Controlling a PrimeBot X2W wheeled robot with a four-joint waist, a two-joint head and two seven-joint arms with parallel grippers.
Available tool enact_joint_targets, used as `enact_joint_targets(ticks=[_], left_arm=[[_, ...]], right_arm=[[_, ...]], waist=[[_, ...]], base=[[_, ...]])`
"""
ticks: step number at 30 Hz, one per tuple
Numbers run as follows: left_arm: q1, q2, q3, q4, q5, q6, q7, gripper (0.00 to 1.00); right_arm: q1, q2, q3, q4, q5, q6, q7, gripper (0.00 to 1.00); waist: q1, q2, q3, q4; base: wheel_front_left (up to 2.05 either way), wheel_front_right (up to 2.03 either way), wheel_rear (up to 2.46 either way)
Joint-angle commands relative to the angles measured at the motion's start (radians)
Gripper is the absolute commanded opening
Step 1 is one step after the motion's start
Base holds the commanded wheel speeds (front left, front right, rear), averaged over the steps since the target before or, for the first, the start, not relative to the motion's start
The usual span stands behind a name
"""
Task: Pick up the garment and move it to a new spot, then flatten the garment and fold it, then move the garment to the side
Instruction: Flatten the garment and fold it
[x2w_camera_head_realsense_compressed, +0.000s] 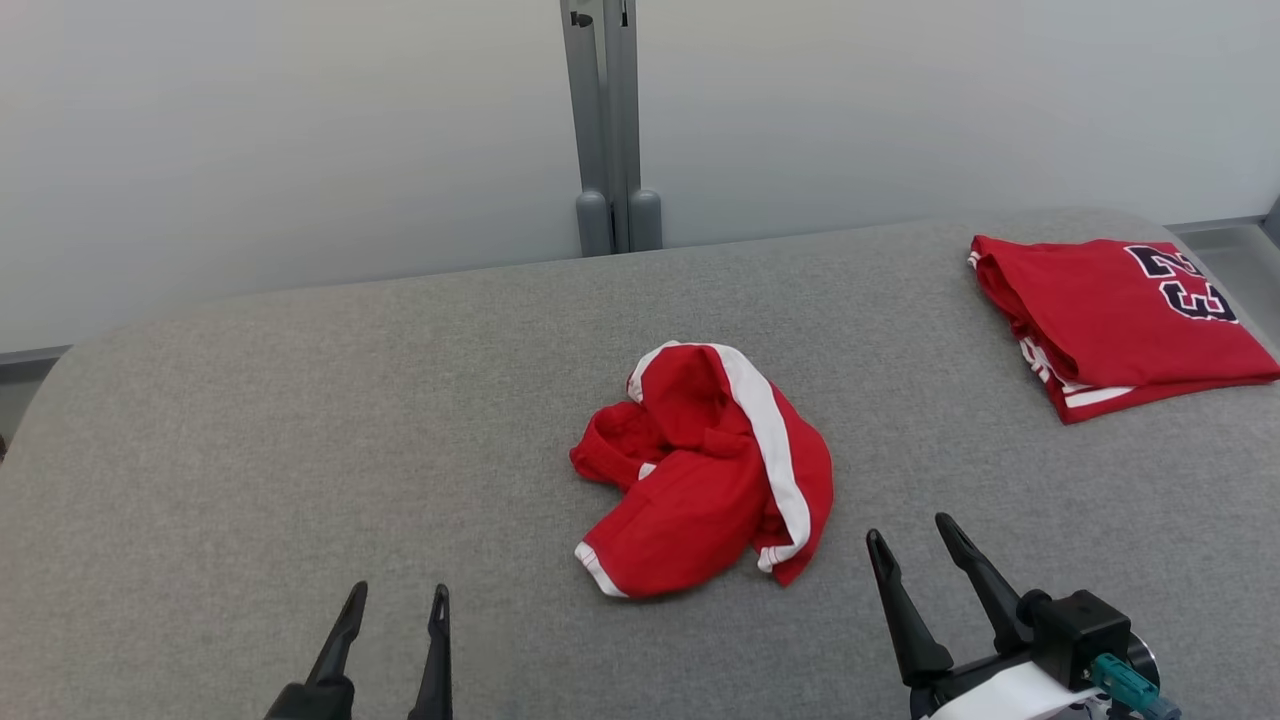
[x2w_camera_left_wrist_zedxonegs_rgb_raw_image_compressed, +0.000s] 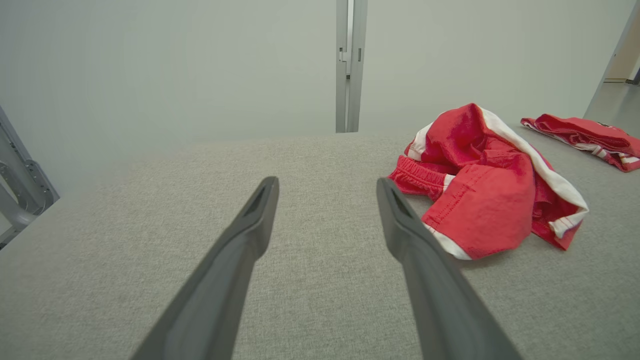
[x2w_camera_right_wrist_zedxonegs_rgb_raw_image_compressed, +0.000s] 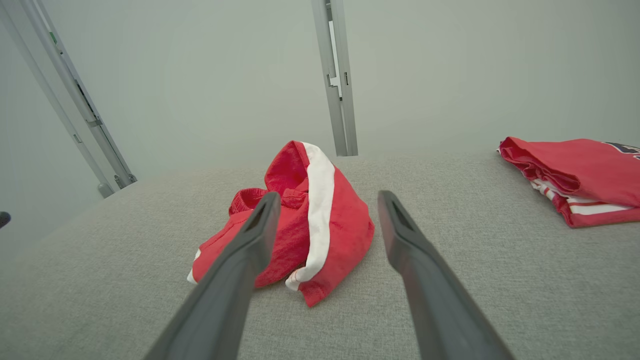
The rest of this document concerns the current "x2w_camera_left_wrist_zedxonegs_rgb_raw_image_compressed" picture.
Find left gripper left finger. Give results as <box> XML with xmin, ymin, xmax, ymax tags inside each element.
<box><xmin>129</xmin><ymin>176</ymin><xmax>280</xmax><ymax>360</ymax></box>

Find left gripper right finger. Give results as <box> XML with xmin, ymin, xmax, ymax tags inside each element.
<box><xmin>376</xmin><ymin>177</ymin><xmax>523</xmax><ymax>360</ymax></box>

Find grey metal rack frame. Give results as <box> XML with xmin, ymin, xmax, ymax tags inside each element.
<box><xmin>0</xmin><ymin>105</ymin><xmax>61</xmax><ymax>251</ymax></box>

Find grey metal frame post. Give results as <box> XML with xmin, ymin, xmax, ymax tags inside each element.
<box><xmin>335</xmin><ymin>0</ymin><xmax>369</xmax><ymax>134</ymax></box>

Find red and white shorts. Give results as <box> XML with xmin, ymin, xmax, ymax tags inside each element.
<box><xmin>388</xmin><ymin>103</ymin><xmax>590</xmax><ymax>261</ymax></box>

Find red and white shirt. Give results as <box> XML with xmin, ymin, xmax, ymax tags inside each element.
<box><xmin>520</xmin><ymin>113</ymin><xmax>640</xmax><ymax>173</ymax></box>

